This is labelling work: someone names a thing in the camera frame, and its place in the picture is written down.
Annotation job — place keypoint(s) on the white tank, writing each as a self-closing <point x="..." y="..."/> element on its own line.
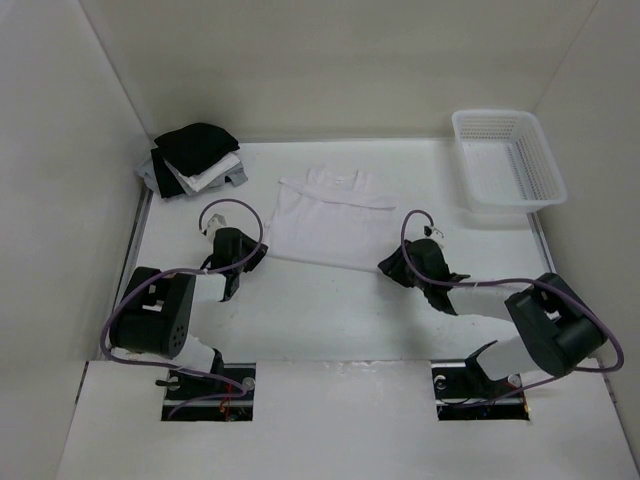
<point x="331" y="220"/>
<point x="200" y="181"/>

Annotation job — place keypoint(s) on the black folded tank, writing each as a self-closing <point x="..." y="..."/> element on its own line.
<point x="168" y="185"/>
<point x="196" y="147"/>

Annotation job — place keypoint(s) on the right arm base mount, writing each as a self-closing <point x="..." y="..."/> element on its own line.
<point x="464" y="393"/>

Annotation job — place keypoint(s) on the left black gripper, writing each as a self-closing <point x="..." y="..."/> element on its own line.
<point x="258" y="256"/>

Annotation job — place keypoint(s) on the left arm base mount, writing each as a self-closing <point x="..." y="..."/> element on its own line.
<point x="193" y="399"/>

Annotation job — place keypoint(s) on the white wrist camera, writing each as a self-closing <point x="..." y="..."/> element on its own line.
<point x="434" y="234"/>
<point x="215" y="223"/>

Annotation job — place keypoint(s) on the lower black folded tank top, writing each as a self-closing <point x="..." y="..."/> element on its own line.
<point x="168" y="185"/>

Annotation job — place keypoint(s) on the white folded tank top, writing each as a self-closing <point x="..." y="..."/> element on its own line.
<point x="200" y="181"/>

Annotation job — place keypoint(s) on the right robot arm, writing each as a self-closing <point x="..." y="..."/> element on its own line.
<point x="555" y="332"/>

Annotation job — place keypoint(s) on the grey folded tank top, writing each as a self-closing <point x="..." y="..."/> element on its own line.
<point x="235" y="176"/>

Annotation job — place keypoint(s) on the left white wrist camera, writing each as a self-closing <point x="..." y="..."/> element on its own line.
<point x="215" y="223"/>

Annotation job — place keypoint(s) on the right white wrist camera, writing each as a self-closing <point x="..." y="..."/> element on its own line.
<point x="434" y="234"/>

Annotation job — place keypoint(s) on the white plastic basket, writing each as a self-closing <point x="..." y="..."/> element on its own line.
<point x="505" y="162"/>

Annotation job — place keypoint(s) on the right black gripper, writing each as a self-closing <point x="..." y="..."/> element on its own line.
<point x="392" y="268"/>

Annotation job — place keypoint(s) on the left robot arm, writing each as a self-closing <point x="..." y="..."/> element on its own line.
<point x="151" y="325"/>

